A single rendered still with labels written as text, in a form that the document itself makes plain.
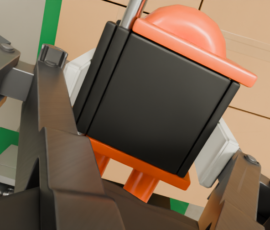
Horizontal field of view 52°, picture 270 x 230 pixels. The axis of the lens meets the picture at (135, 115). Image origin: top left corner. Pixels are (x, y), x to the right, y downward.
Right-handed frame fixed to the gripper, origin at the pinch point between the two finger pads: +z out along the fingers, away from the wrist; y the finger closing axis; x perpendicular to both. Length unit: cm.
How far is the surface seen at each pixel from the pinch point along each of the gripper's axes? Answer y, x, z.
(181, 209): 63, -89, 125
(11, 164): -27, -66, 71
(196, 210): 71, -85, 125
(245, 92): 34, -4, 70
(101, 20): -16, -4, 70
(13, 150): -31, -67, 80
